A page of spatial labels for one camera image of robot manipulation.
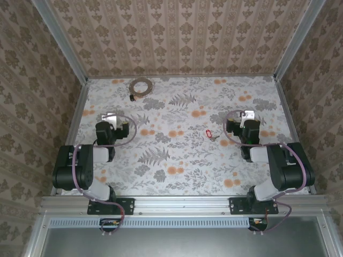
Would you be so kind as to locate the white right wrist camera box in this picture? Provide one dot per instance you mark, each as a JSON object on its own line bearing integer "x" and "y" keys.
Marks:
{"x": 248, "y": 115}

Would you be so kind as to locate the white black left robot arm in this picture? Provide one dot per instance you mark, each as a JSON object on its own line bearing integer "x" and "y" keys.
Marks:
{"x": 72, "y": 166}

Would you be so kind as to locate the small black fob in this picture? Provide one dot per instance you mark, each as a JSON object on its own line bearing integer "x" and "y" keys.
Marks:
{"x": 132, "y": 97}

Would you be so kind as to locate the key with red tag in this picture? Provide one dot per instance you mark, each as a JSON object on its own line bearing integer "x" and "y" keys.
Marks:
{"x": 208, "y": 133}

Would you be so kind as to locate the aluminium table edge rail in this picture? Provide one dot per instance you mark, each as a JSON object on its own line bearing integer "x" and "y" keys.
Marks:
{"x": 286, "y": 107}
{"x": 77, "y": 115}

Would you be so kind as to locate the aluminium frame post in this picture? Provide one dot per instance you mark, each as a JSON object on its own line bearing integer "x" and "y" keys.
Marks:
{"x": 294, "y": 40}
{"x": 61, "y": 40}

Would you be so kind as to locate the grey metal panel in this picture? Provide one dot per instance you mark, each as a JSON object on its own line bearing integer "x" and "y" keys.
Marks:
{"x": 174, "y": 242}

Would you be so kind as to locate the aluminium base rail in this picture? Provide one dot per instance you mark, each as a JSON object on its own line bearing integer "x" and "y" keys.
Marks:
{"x": 182, "y": 204}

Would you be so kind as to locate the large metal keyring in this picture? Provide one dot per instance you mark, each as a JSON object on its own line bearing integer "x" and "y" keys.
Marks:
{"x": 134, "y": 92}

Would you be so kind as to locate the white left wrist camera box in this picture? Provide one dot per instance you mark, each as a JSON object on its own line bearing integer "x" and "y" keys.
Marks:
{"x": 111, "y": 119}

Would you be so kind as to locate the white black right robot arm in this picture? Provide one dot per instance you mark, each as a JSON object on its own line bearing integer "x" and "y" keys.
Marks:
{"x": 289, "y": 166}

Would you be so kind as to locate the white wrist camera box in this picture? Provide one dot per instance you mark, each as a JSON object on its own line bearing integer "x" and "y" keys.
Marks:
{"x": 248, "y": 115}
{"x": 111, "y": 119}

